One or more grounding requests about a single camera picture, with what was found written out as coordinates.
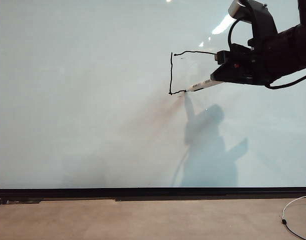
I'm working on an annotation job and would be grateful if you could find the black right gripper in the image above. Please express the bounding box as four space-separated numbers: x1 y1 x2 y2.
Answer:
209 0 279 86

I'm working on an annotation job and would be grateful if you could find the white whiteboard marker pen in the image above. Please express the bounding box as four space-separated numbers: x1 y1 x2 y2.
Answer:
184 77 220 94

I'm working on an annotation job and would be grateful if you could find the black whiteboard pen tray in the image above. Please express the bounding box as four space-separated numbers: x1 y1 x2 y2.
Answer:
0 187 306 204

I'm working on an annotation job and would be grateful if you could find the large white whiteboard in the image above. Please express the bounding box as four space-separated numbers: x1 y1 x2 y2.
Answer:
0 0 306 189

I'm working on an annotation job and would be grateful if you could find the black camera cable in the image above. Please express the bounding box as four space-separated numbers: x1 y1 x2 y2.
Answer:
227 18 244 51

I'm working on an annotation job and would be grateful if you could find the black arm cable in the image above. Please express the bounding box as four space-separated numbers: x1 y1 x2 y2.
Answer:
264 70 306 90

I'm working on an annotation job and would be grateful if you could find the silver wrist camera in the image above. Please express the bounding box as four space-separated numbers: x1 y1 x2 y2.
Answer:
227 0 254 25

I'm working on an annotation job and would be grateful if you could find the white cable with black plug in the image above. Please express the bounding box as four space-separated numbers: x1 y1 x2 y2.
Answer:
281 195 306 240

